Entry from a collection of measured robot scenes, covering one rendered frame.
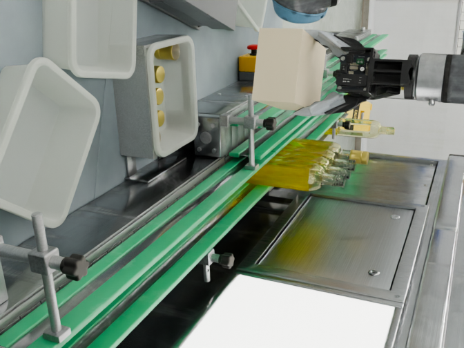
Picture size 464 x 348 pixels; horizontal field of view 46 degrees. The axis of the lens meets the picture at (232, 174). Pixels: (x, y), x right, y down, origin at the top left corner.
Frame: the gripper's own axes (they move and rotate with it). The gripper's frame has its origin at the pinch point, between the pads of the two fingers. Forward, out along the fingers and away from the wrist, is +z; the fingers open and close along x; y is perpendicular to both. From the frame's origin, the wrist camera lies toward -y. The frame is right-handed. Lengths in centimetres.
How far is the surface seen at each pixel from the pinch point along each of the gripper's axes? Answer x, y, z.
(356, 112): -23, -367, 64
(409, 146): -6, -643, 46
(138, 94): 6.3, 5.8, 29.5
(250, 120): 8.4, -15.0, 14.5
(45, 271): 30, 45, 13
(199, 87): 0.4, -30.1, 35.5
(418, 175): 17, -86, -15
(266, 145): 13.3, -29.5, 15.7
